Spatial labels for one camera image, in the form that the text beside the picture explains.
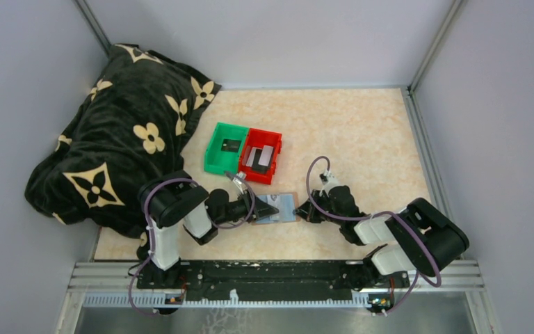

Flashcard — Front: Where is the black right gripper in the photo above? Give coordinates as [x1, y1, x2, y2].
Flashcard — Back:
[293, 189, 344, 226]

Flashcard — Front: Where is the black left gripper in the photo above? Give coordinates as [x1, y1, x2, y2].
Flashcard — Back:
[216, 187, 280, 225]

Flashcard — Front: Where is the brown leather card holder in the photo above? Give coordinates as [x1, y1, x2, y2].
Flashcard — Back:
[252, 192, 300, 225]

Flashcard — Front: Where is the white VIP card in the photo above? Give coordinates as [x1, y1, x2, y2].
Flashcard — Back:
[259, 193, 296, 221]

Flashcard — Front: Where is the silver credit card black stripe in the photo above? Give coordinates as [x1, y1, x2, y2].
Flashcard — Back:
[243, 145, 274, 167]

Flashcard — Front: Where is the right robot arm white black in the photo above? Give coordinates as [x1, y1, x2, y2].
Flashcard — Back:
[294, 185, 469, 287]

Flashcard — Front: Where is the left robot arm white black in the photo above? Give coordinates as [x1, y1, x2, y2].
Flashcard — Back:
[138, 170, 280, 288]

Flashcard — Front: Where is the black card in red bin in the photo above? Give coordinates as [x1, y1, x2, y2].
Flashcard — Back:
[250, 155, 272, 175]

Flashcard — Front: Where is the black card in green bin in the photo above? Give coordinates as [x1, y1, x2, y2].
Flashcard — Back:
[221, 139, 241, 152]

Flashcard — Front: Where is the green plastic bin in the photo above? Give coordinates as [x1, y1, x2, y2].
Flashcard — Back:
[204, 122, 250, 175]

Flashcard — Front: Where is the red plastic bin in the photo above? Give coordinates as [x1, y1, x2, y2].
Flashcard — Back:
[238, 128, 282, 184]

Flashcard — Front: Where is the black floral blanket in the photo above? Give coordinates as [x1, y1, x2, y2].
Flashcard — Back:
[24, 44, 221, 239]

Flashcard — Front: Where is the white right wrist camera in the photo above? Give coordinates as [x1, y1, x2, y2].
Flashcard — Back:
[319, 170, 340, 188]

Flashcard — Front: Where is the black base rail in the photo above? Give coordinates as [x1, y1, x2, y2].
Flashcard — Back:
[133, 260, 410, 290]

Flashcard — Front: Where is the aluminium frame rail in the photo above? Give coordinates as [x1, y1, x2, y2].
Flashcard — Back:
[401, 86, 485, 292]

